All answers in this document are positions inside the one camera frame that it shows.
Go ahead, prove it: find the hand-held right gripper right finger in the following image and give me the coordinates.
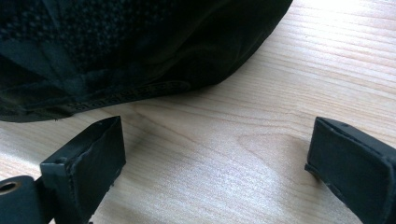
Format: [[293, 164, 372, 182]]
[[304, 116, 396, 224]]

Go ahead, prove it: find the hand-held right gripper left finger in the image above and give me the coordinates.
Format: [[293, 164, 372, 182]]
[[39, 116, 127, 224]]

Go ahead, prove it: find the black cloth bag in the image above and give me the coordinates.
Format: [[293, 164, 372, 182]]
[[0, 0, 294, 123]]

